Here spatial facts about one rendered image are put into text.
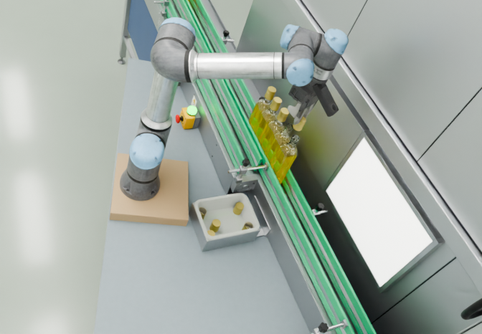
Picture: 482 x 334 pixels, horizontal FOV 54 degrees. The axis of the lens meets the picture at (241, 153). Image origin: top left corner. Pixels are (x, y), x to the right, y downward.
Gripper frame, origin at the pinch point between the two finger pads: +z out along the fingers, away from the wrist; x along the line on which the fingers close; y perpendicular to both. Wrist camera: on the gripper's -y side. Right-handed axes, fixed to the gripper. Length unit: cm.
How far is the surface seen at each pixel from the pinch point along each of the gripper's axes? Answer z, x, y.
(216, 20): 33, -60, 86
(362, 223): 14.7, 4.5, -38.4
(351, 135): -3.7, -6.0, -16.6
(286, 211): 28.8, 11.1, -15.1
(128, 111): 47, 13, 68
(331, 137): 5.0, -9.3, -10.3
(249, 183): 35.4, 7.1, 4.1
